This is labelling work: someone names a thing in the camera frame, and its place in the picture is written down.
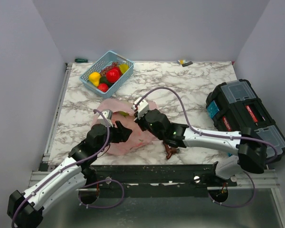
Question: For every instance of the green fake avocado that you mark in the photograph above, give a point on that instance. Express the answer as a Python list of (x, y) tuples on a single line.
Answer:
[(103, 80)]

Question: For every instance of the yellow fake starfruit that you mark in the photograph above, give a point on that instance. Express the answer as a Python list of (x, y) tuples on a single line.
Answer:
[(123, 68)]

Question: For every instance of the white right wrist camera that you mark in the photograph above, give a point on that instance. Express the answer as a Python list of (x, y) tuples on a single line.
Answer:
[(140, 108)]

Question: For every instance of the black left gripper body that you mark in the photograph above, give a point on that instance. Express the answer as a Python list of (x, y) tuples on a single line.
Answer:
[(109, 140)]

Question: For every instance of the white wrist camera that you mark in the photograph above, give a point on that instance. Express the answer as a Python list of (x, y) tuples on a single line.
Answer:
[(140, 108), (105, 118)]

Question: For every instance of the metal rail at table edge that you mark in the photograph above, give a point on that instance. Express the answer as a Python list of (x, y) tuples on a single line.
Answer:
[(57, 112)]

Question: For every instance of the red fake fruit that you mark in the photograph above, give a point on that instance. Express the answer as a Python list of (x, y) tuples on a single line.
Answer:
[(112, 76), (103, 87)]

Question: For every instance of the green handled screwdriver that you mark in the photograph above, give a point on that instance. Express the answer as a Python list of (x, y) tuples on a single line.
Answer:
[(80, 60)]

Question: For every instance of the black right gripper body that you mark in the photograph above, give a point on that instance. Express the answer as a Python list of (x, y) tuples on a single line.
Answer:
[(144, 126)]

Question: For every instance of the green fake fruit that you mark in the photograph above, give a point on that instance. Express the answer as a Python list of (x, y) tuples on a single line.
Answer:
[(123, 113)]

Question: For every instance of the black plastic toolbox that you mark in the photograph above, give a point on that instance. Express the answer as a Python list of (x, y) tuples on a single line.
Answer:
[(234, 105)]

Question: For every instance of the black mounting bar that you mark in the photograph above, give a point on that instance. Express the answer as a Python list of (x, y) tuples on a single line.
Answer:
[(151, 181)]

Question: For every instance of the light blue plastic basket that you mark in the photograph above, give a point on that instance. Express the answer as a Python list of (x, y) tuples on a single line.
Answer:
[(107, 59)]

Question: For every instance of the purple fake grapes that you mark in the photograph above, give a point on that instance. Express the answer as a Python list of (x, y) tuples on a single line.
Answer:
[(107, 68)]

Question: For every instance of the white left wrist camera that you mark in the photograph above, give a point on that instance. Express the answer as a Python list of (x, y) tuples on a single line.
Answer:
[(105, 118)]

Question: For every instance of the yellow fake pear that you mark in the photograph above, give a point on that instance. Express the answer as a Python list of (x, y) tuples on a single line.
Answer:
[(94, 78)]

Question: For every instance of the red fake pomegranate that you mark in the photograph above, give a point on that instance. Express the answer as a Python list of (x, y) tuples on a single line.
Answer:
[(118, 69)]

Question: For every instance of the yellow black small tool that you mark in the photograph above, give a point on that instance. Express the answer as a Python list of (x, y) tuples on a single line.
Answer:
[(184, 63)]

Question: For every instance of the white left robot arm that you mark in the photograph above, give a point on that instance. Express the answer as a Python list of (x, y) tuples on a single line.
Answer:
[(26, 209)]

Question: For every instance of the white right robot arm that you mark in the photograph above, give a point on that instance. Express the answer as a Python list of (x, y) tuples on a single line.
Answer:
[(248, 153)]

